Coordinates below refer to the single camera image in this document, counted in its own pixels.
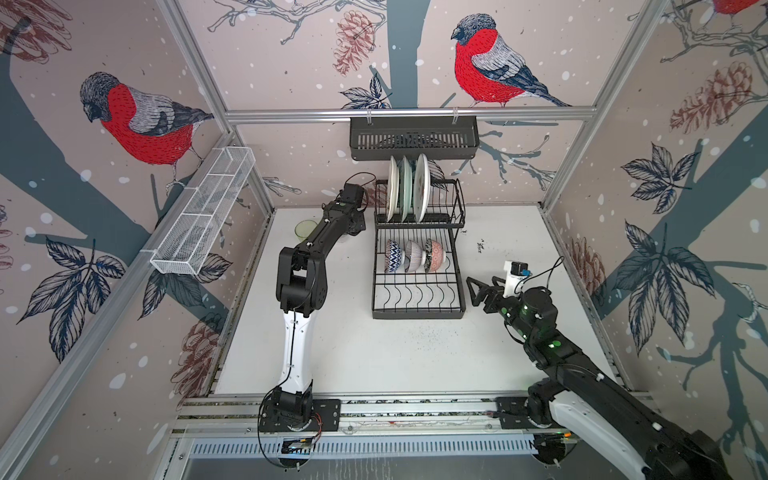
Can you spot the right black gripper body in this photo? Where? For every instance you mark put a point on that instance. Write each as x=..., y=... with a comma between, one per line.
x=499, y=301

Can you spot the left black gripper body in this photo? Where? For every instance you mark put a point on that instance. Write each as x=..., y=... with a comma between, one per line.
x=360, y=222

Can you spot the red patterned bowl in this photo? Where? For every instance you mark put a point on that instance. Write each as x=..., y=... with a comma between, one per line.
x=435, y=255

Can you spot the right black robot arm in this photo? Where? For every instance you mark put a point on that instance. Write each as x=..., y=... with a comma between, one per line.
x=578, y=396

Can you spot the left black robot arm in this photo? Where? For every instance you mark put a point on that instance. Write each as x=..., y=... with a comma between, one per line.
x=301, y=291

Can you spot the black two-tier dish rack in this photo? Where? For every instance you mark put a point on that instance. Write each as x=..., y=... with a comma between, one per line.
x=416, y=274

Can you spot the white plate left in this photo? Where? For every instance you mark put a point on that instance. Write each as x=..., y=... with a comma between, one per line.
x=392, y=189

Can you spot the white plate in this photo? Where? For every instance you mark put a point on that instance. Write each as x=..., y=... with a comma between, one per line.
x=422, y=186
x=392, y=189

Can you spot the pale green plate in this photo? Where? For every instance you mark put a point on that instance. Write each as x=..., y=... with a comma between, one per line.
x=406, y=186

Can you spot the white plate right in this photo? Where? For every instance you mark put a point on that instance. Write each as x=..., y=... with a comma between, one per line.
x=422, y=186

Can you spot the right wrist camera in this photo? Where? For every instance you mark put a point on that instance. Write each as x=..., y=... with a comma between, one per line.
x=515, y=273

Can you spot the horizontal aluminium frame bar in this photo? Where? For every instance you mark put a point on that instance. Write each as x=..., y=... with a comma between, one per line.
x=551, y=113

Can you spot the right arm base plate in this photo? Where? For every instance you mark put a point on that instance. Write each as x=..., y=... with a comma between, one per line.
x=524, y=413

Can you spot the black hanging wall basket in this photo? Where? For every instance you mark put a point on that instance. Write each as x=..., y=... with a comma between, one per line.
x=438, y=138

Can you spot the white wire wall basket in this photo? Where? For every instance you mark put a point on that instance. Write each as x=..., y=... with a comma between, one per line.
x=192, y=236

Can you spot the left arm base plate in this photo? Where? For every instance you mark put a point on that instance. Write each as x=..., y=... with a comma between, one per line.
x=280, y=416

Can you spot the aluminium mounting rail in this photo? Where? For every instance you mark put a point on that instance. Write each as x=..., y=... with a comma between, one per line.
x=374, y=414

